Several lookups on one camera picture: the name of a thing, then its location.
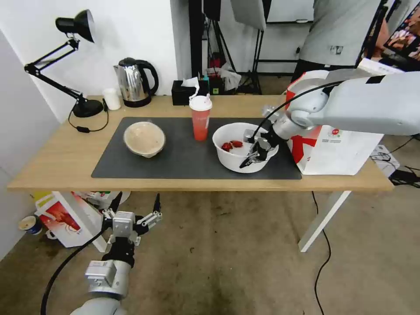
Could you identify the colourful display screen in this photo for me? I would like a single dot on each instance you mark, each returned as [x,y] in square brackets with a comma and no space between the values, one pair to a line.
[405,36]

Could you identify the steel electric kettle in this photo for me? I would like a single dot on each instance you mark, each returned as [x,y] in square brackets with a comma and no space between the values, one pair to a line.
[131,82]

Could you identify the instant noodle cup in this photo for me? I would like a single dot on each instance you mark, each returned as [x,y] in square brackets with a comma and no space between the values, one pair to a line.
[30,226]

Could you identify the black light stand tripod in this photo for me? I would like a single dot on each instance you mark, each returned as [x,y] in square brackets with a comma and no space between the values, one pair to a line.
[257,65]

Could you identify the dark grey desk mat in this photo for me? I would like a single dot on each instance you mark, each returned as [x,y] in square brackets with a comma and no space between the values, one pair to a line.
[183,160]

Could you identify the person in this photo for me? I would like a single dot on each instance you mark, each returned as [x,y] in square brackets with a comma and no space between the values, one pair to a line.
[334,32]

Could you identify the white printed packaging pile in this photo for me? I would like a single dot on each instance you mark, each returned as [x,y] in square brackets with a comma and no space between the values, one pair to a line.
[98,197]

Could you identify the white red takeout bag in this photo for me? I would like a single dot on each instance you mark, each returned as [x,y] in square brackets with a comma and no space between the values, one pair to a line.
[334,154]

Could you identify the red crumpled wrapper trash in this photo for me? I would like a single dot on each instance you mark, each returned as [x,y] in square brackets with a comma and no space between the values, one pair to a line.
[233,145]

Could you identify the white red cardboard box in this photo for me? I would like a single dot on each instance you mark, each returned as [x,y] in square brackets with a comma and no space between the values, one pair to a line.
[65,223]

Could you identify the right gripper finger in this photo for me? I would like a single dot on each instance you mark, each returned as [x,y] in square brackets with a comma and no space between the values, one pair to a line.
[251,159]
[266,157]

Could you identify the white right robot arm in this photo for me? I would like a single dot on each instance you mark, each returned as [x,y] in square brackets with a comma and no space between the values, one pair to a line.
[361,105]

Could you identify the black desk lamp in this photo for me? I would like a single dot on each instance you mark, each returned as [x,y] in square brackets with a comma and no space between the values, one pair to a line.
[87,108]

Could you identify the small white cup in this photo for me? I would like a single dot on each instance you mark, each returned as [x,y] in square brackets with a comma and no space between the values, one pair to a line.
[112,98]

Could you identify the beige lidded paper bowl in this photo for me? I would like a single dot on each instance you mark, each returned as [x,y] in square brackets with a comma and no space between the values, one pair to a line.
[144,139]

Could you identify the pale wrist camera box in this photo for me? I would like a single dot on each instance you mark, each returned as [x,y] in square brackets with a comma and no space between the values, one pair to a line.
[124,224]

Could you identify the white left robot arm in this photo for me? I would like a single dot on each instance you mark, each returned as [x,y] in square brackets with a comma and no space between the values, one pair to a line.
[105,282]

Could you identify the wooden table white legs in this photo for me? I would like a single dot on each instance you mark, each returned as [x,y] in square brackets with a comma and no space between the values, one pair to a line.
[49,164]

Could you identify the red plastic bag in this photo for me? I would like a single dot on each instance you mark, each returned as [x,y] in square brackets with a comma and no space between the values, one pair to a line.
[226,77]

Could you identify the white plastic bowl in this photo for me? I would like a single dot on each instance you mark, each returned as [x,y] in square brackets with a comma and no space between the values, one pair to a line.
[229,160]

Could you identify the white power strip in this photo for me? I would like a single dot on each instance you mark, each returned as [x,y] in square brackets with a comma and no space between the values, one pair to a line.
[384,157]

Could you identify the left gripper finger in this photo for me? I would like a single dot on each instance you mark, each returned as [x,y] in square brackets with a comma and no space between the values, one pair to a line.
[113,206]
[157,210]

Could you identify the black tissue box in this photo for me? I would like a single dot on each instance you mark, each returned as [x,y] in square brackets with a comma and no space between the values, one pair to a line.
[180,95]

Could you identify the grey softbox light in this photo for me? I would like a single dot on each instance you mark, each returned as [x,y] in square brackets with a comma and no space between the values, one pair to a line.
[249,13]

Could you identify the red drink cup white lid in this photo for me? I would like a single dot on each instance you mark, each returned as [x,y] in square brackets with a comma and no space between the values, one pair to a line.
[200,124]

